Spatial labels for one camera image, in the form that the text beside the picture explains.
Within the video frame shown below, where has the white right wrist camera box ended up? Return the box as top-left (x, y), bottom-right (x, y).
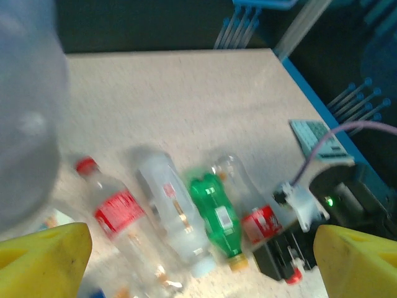
top-left (272, 181), bottom-right (330, 233)

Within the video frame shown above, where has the blue aluminium table side rail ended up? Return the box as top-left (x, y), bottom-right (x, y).
top-left (272, 48), bottom-right (397, 202)

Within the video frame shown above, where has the clear bottle pale cap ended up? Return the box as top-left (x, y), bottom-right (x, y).
top-left (136, 151), bottom-right (216, 279)

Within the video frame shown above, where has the green bottle yellow cap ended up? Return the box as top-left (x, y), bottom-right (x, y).
top-left (188, 172), bottom-right (249, 273)

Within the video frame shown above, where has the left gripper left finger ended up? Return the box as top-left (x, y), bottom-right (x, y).
top-left (0, 222), bottom-right (93, 298)

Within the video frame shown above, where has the small cola bottle red cap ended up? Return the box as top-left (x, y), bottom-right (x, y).
top-left (212, 153), bottom-right (303, 285)
top-left (76, 156), bottom-right (187, 298)

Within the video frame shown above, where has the bin with clear plastic liner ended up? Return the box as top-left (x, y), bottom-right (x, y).
top-left (0, 0), bottom-right (71, 238)

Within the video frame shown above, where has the teal desk calculator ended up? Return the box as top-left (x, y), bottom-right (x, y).
top-left (288, 119), bottom-right (355, 164)

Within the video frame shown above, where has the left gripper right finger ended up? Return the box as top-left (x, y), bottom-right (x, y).
top-left (313, 225), bottom-right (397, 298)

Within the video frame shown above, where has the aluminium frame post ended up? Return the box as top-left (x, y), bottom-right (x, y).
top-left (275, 0), bottom-right (333, 60)

